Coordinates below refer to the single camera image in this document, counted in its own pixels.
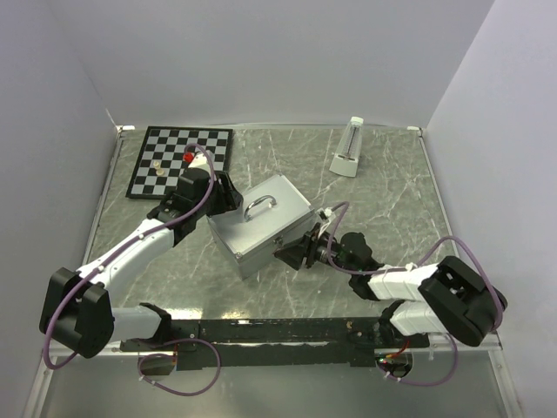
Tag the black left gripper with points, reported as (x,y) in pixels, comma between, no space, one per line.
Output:
(230,199)

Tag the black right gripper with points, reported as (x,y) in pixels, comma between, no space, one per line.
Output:
(294,252)

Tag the grey metal first-aid case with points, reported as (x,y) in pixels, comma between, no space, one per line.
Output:
(273,213)

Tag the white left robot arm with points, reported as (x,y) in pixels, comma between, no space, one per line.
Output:
(77,309)

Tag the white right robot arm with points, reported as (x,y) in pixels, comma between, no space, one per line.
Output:
(448,297)

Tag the cream chess piece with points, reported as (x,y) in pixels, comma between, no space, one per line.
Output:
(159,170)

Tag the black and white chessboard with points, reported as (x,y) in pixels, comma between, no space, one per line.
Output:
(168,144)

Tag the white metronome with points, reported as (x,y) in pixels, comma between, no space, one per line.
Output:
(345,160)

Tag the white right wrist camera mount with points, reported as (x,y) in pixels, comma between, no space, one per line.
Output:
(326,217)

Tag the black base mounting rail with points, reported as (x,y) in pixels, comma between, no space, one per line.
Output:
(278,342)

